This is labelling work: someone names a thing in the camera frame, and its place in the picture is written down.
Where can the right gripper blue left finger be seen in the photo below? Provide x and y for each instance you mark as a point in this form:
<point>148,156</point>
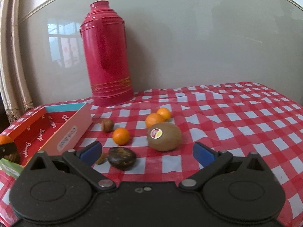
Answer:
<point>80,163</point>

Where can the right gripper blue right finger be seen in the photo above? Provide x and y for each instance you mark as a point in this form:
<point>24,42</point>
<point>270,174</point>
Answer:
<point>213,163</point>

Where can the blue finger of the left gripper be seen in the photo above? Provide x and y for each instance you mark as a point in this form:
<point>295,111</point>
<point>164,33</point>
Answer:
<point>8,148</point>

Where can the dark cracked mangosteen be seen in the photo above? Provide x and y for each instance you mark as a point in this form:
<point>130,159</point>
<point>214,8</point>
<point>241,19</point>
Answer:
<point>14,157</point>

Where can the small orange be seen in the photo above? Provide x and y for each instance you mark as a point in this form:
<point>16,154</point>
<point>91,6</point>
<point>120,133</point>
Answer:
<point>165,113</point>
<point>121,136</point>
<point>5,139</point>
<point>153,119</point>

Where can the small yellowish brown fruit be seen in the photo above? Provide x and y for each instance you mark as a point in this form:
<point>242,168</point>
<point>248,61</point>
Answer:
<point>102,159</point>

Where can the dark brown mangosteen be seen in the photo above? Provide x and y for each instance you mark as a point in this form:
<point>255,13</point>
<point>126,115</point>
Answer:
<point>122,158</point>

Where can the small brown round fruit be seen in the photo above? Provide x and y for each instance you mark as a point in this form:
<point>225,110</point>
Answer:
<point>107,125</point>

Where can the brown kiwi with sticker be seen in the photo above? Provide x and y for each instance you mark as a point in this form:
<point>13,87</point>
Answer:
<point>164,137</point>

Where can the colourful cardboard box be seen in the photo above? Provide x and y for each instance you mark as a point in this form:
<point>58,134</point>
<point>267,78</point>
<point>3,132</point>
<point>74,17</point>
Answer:
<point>54,129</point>

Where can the beige curtain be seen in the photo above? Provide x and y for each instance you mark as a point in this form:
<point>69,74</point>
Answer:
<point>14,90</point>

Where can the red white checkered tablecloth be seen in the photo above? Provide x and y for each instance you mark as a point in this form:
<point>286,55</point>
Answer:
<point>239,118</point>

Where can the red thermos flask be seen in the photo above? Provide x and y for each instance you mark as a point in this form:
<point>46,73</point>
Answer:
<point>104,41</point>

